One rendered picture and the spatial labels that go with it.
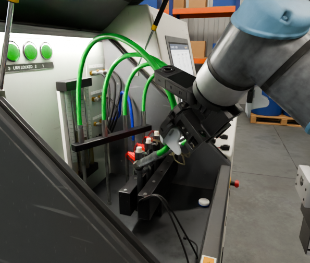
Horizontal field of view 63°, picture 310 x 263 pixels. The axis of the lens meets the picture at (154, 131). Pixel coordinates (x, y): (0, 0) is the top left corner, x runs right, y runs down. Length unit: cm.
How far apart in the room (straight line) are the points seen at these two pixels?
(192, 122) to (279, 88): 16
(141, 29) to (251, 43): 80
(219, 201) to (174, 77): 47
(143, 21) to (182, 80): 65
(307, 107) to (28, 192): 44
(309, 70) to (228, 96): 11
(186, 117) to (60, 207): 26
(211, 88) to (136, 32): 75
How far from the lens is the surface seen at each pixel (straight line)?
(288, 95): 31
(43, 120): 82
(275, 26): 30
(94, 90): 103
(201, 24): 714
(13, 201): 55
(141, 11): 108
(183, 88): 43
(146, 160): 61
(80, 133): 83
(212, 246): 66
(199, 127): 43
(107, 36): 66
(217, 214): 76
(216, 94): 36
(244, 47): 31
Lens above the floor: 138
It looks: 18 degrees down
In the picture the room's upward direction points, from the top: straight up
